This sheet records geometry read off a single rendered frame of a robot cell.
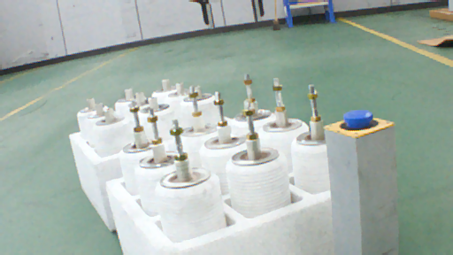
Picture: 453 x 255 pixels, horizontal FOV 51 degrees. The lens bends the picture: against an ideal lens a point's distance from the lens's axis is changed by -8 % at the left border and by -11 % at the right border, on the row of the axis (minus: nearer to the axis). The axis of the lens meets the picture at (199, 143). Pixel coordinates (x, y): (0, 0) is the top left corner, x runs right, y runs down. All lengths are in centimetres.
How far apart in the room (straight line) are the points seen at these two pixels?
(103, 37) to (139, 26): 56
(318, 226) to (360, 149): 20
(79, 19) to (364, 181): 715
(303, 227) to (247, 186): 11
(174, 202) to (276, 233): 16
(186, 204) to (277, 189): 14
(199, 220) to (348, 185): 22
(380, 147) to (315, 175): 19
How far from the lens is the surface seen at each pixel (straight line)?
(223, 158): 86
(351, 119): 66
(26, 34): 803
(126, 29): 746
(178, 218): 74
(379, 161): 67
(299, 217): 78
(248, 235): 74
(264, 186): 77
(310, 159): 82
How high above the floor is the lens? 50
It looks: 16 degrees down
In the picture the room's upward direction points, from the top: 10 degrees counter-clockwise
